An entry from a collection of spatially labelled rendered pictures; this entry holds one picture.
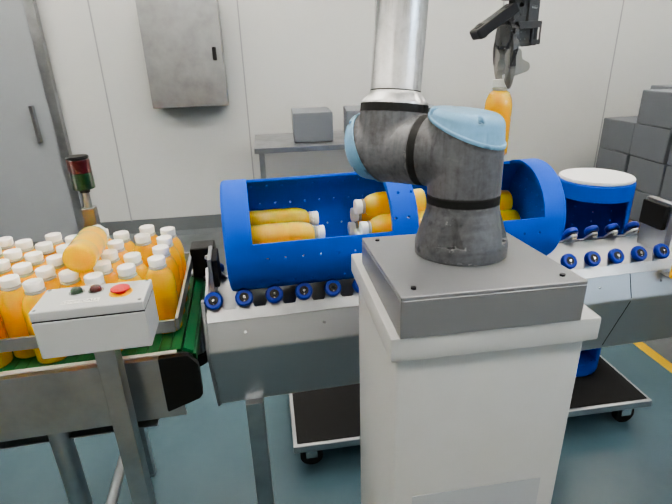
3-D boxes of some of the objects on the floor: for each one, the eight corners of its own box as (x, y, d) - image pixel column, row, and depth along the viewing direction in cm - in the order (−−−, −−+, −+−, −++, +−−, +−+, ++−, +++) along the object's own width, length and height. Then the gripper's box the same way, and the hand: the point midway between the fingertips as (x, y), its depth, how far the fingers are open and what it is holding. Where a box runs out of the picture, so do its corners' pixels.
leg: (281, 557, 157) (265, 403, 133) (263, 561, 156) (243, 406, 133) (279, 541, 163) (263, 390, 139) (262, 545, 162) (243, 393, 138)
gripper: (551, -11, 110) (539, 88, 118) (524, -5, 120) (515, 85, 129) (516, -10, 109) (507, 90, 117) (492, -4, 119) (485, 87, 127)
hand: (501, 82), depth 122 cm, fingers closed on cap, 4 cm apart
